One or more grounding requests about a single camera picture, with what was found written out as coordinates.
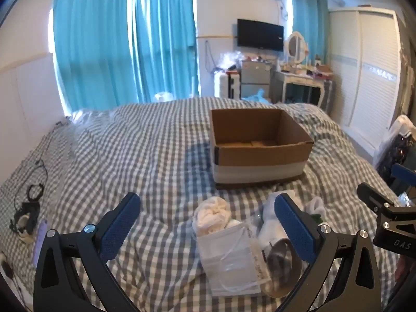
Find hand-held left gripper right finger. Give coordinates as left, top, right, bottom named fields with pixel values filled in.
left=274, top=193, right=381, bottom=312

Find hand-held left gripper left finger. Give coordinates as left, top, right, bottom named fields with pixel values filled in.
left=33, top=192, right=142, bottom=312

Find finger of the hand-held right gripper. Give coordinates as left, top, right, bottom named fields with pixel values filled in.
left=357, top=183, right=396, bottom=217
left=392, top=163, right=416, bottom=191

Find white socks green band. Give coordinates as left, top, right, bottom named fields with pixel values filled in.
left=304, top=197, right=327, bottom=225

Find white face mask packet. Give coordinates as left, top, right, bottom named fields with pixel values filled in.
left=197, top=222, right=262, bottom=296

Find white cloth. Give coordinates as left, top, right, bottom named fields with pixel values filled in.
left=194, top=198, right=232, bottom=236

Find brown cardboard box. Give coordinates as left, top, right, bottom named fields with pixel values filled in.
left=210, top=108, right=315, bottom=189

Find person's right hand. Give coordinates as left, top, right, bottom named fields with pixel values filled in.
left=396, top=255, right=412, bottom=282

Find black floral bag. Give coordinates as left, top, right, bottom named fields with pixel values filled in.
left=377, top=115, right=416, bottom=183

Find grey checkered blanket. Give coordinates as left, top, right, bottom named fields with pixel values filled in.
left=0, top=99, right=404, bottom=312

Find white slatted wardrobe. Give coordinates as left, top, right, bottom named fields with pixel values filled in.
left=328, top=6, right=404, bottom=147

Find white dressing table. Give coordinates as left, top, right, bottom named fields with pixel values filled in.
left=272, top=67, right=334, bottom=106

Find small grey fridge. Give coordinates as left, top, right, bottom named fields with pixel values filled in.
left=240, top=60, right=272, bottom=101

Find white suitcase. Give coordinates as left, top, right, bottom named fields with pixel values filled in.
left=214, top=71, right=241, bottom=100

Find oval white vanity mirror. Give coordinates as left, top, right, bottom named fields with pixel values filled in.
left=284, top=32, right=308, bottom=66

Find wide blue curtain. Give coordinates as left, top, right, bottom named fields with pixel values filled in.
left=54, top=0, right=137, bottom=111

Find clear plastic wrap pile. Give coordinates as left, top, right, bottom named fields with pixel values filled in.
left=219, top=51, right=248, bottom=70

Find narrow blue curtain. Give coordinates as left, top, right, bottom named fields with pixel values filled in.
left=288, top=0, right=330, bottom=66

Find black cable with device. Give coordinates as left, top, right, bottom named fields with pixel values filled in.
left=10, top=159, right=48, bottom=236

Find black wall television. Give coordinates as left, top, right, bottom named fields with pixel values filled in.
left=237, top=19, right=284, bottom=52

